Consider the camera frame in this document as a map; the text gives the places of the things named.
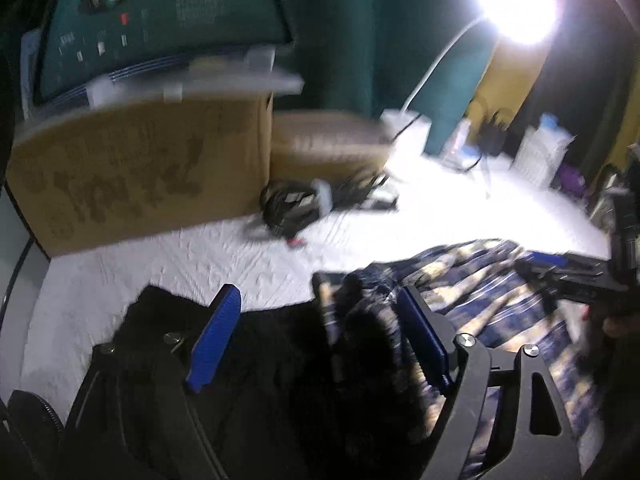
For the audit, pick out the black cloth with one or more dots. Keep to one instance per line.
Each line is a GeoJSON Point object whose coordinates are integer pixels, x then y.
{"type": "Point", "coordinates": [280, 360]}

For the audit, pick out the tablet with green screen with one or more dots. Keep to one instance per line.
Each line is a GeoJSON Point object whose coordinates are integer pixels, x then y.
{"type": "Point", "coordinates": [150, 10]}

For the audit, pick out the white plastic basket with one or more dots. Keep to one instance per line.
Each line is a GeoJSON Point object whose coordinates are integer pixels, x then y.
{"type": "Point", "coordinates": [542, 157]}

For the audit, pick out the wide green curtain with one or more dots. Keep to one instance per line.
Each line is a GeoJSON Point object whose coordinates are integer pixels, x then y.
{"type": "Point", "coordinates": [350, 35]}

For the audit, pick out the beige lidded container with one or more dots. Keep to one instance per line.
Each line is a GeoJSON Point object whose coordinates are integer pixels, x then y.
{"type": "Point", "coordinates": [325, 150]}

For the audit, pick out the purple cloth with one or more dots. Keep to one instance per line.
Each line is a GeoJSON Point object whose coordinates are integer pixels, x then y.
{"type": "Point", "coordinates": [570, 179]}

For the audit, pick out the white power strip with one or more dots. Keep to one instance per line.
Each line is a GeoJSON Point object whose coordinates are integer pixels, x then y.
{"type": "Point", "coordinates": [465, 157]}

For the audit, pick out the black charger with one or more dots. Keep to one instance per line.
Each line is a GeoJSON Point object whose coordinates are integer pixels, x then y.
{"type": "Point", "coordinates": [491, 137]}

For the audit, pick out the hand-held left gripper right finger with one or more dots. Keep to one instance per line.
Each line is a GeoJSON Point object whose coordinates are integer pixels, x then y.
{"type": "Point", "coordinates": [425, 340]}

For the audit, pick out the blue plastic bag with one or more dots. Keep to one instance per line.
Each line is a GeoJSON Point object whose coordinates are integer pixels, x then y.
{"type": "Point", "coordinates": [552, 122]}

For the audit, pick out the white desk lamp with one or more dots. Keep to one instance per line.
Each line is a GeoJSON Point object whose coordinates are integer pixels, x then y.
{"type": "Point", "coordinates": [407, 130]}

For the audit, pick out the person's right hand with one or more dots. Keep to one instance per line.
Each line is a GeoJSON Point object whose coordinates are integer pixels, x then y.
{"type": "Point", "coordinates": [620, 327]}

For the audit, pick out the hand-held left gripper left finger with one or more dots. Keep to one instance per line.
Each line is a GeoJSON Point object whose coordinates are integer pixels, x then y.
{"type": "Point", "coordinates": [215, 335]}

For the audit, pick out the brown cardboard box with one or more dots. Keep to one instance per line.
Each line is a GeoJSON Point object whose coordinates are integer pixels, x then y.
{"type": "Point", "coordinates": [125, 175]}

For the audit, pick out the blue plaid pants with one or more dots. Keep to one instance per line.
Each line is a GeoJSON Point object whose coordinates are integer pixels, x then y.
{"type": "Point", "coordinates": [475, 285]}

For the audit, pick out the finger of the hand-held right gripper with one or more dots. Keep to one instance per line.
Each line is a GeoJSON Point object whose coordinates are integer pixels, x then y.
{"type": "Point", "coordinates": [575, 272]}

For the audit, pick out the wide yellow curtain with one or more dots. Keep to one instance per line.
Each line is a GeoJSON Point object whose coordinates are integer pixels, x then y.
{"type": "Point", "coordinates": [510, 75]}

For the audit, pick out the grey tablet stand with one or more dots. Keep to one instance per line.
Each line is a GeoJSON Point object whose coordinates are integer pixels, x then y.
{"type": "Point", "coordinates": [225, 82]}

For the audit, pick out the white charger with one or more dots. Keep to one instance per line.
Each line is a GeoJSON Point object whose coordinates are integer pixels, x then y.
{"type": "Point", "coordinates": [462, 135]}

